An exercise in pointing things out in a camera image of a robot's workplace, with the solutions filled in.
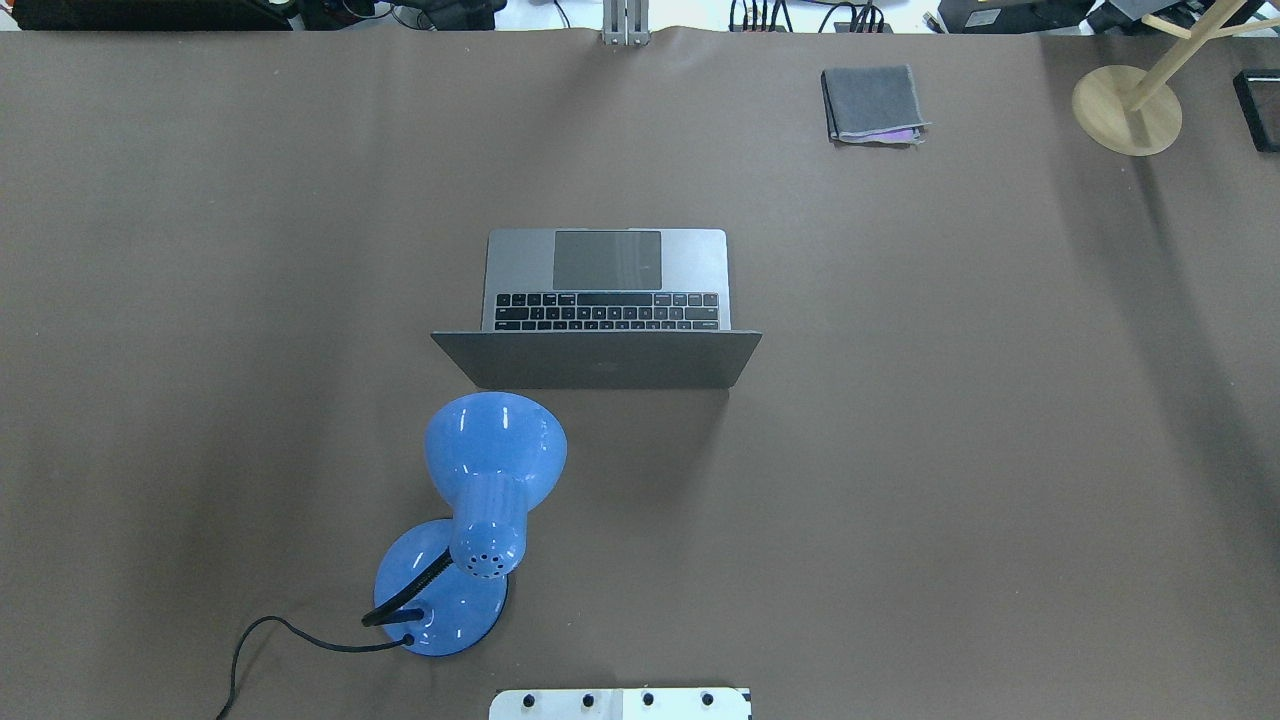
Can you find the grey laptop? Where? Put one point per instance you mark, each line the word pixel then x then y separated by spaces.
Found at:
pixel 581 308

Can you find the blue desk lamp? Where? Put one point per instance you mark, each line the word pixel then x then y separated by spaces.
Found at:
pixel 493 457

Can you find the folded grey cloth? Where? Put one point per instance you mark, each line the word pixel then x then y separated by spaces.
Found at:
pixel 866 105

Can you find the wooden stand with round base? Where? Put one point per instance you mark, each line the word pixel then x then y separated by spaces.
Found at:
pixel 1132 111

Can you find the black box at table edge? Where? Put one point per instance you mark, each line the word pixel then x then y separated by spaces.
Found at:
pixel 1257 91

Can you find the metal camera pole bracket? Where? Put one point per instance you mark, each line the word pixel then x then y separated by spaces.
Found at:
pixel 625 23

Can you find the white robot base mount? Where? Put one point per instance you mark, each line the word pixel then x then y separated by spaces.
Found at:
pixel 623 703

